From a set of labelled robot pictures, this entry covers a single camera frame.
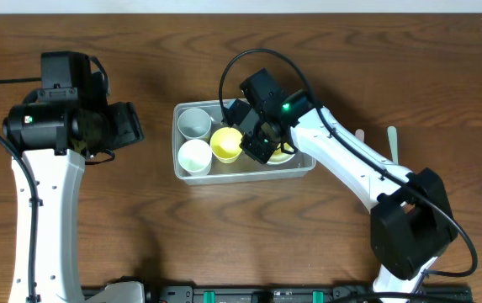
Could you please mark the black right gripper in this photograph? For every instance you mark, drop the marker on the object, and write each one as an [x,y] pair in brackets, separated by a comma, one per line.
[256,147]

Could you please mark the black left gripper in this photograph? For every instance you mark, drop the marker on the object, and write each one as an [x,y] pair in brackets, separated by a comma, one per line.
[127,123]

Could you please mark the yellow plastic bowl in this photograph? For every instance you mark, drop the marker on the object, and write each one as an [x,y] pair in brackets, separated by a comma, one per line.
[279,157]

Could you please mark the yellow plastic cup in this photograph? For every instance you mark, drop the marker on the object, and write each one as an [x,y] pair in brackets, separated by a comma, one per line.
[225,144]

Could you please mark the white plastic cup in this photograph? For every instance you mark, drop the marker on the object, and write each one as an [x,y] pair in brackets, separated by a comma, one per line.
[195,157]

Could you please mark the mint green plastic spoon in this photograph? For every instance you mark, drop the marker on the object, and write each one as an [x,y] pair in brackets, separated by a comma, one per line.
[393,143]

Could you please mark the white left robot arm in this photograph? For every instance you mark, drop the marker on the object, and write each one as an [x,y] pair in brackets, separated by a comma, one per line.
[54,141]

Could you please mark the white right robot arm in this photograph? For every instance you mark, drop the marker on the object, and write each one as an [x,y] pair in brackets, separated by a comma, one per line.
[411,221]

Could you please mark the clear plastic container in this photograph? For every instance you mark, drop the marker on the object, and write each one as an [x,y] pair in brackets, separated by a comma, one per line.
[243,169]

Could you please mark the grey plastic cup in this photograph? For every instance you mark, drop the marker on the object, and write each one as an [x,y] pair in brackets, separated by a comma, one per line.
[195,124]

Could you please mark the white plastic fork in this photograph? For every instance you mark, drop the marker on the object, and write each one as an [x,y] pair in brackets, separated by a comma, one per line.
[359,133]

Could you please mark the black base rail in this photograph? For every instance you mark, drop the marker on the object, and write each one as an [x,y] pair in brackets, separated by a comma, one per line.
[266,294]

